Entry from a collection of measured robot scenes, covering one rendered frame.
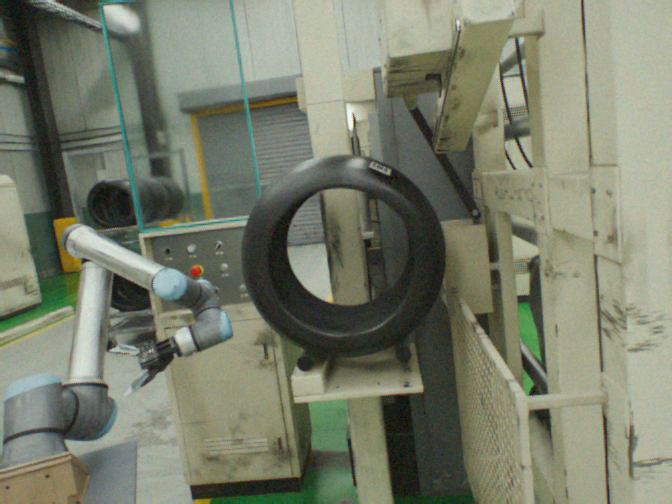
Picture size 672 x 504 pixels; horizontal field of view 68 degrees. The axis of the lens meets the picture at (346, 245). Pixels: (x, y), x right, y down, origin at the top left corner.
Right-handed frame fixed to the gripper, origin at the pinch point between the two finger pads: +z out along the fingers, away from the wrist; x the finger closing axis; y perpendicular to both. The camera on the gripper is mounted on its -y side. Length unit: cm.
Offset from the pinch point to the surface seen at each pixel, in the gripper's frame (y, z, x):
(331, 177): 50, -74, -10
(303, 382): 14, -49, 29
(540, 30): 92, -114, 0
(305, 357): 18, -52, 24
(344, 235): 7, -83, -12
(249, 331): -55, -43, -14
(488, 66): 84, -106, -2
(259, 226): 40, -53, -9
